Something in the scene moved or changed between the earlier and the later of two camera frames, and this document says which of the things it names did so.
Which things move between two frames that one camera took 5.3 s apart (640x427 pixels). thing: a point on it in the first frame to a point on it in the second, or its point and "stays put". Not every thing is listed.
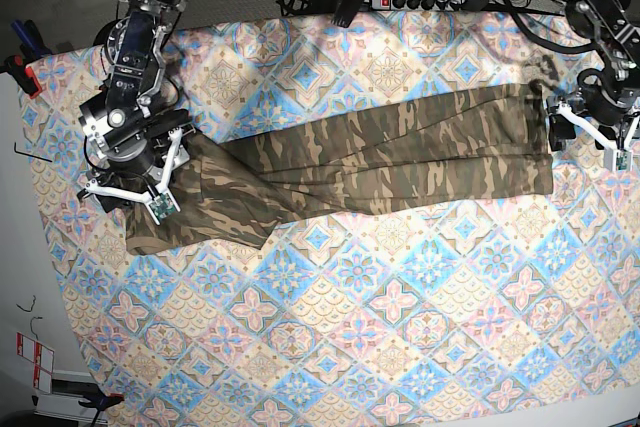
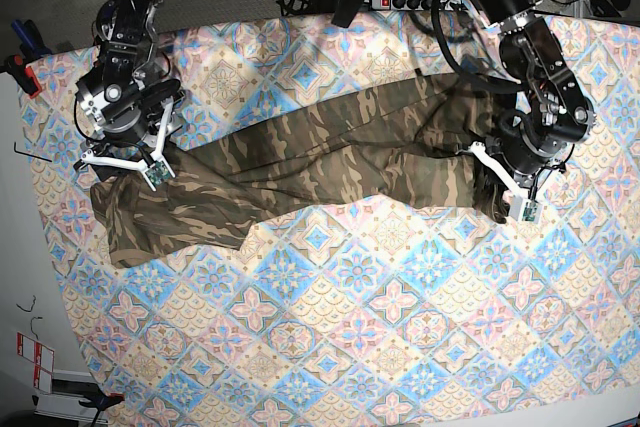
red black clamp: x=22 y=73 stays put
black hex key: x=15 y=149 stays put
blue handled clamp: x=32 y=45 stays put
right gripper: x=603 y=95 to x=507 y=142
